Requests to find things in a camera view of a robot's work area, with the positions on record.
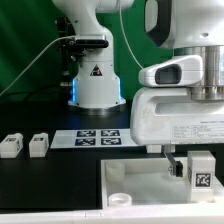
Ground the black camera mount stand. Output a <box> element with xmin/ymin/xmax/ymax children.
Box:
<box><xmin>55</xmin><ymin>16</ymin><xmax>84</xmax><ymax>88</ymax></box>

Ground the white L-shaped obstacle fence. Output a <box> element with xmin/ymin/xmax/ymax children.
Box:
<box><xmin>0</xmin><ymin>203</ymin><xmax>224</xmax><ymax>224</ymax></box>

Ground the white cable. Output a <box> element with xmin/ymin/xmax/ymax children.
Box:
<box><xmin>0</xmin><ymin>0</ymin><xmax>144</xmax><ymax>98</ymax></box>

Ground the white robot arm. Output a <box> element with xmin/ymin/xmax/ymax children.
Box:
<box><xmin>52</xmin><ymin>0</ymin><xmax>224</xmax><ymax>152</ymax></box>

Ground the white square tabletop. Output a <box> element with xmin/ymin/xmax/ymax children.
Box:
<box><xmin>100</xmin><ymin>157</ymin><xmax>224</xmax><ymax>208</ymax></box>

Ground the white tag sheet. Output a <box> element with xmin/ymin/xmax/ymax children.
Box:
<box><xmin>50</xmin><ymin>129</ymin><xmax>136</xmax><ymax>149</ymax></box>

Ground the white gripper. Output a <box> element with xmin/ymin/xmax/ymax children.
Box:
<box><xmin>130</xmin><ymin>87</ymin><xmax>224</xmax><ymax>177</ymax></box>

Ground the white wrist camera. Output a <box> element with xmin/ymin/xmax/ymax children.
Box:
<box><xmin>139</xmin><ymin>55</ymin><xmax>203</xmax><ymax>88</ymax></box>

